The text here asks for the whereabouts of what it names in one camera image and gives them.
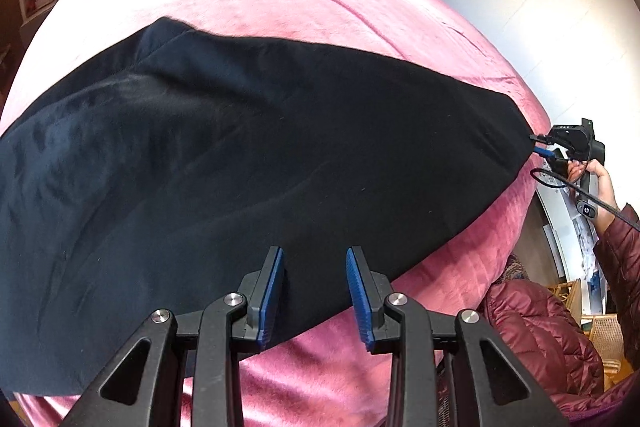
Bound black pants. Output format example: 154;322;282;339
1;18;533;395

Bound person right hand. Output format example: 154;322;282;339
567;159;620;237

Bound pink bed sheet mattress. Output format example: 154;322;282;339
1;0;549;426

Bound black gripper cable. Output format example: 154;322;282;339
529;167;640;233

